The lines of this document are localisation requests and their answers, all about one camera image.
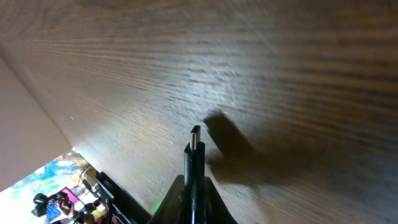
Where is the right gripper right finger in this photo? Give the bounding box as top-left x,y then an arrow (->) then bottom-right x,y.
204,177 -> 237,224

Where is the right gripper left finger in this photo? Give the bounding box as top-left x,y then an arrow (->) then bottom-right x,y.
147,175 -> 184,224

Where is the black charger cable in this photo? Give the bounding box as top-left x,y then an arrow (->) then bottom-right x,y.
183,124 -> 206,224

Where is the colourful background clutter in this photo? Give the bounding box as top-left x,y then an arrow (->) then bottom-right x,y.
1,148 -> 96,223

